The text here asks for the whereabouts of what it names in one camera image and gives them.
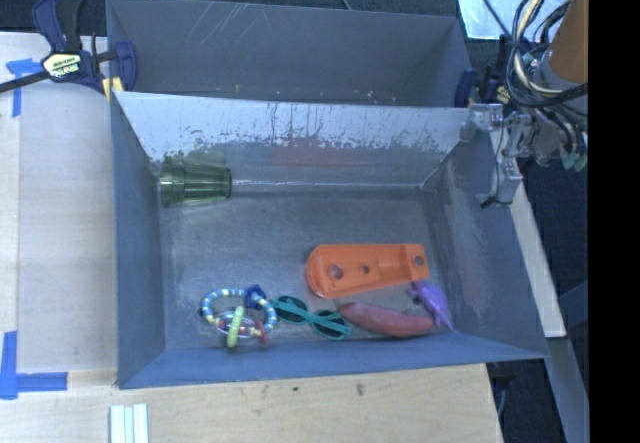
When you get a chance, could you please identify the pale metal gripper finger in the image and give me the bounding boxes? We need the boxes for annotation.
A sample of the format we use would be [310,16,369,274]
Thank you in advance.
[458,102,505,143]
[479,156,525,210]

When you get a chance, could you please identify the purple toy dinosaur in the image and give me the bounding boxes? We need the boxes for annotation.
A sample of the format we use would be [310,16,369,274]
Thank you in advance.
[406,279,457,333]

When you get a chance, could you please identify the orange flat plastic tool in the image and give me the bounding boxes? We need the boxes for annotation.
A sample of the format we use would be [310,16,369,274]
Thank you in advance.
[305,242,432,301]

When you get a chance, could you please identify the red-brown toy sausage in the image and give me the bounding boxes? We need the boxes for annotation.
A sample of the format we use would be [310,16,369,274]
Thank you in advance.
[336,300,436,339]

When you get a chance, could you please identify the grey metal bin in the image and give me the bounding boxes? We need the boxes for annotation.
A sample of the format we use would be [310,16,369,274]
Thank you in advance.
[104,0,554,391]

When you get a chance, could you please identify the green sunglasses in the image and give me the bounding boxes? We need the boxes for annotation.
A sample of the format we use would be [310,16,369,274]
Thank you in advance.
[269,294,353,343]

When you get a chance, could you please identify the green plastic cup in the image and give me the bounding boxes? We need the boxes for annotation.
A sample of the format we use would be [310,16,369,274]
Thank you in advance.
[158,155,234,209]

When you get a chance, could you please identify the multicolour ring rattle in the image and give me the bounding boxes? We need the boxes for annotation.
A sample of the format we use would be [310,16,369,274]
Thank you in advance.
[199,282,279,350]

